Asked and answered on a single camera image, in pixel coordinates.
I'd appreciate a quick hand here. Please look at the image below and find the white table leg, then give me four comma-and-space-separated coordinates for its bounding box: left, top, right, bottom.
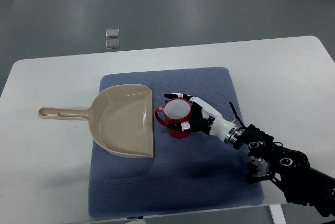
269, 205, 286, 224

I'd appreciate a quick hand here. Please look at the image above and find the beige plastic dustpan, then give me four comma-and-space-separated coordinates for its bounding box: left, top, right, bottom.
38, 84, 154, 158

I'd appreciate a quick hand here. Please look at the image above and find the grey floor plate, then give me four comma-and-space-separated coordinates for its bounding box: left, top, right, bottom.
105, 39, 120, 49
105, 29, 119, 38

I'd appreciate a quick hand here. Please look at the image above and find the lower grey floor plate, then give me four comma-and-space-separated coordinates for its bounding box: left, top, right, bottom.
105, 39, 120, 49

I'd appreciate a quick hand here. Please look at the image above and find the upper grey floor plate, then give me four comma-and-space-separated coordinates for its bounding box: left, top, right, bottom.
105, 29, 119, 38

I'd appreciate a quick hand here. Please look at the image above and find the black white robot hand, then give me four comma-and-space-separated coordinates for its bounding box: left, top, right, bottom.
164, 93, 239, 143

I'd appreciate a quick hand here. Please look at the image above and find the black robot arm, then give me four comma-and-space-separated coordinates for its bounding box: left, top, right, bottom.
228, 124, 334, 217

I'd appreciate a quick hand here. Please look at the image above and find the blue textured mat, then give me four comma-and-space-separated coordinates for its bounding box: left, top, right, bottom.
88, 67, 264, 218

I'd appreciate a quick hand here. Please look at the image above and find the red mug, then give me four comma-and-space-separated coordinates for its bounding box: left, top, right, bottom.
154, 98, 192, 139

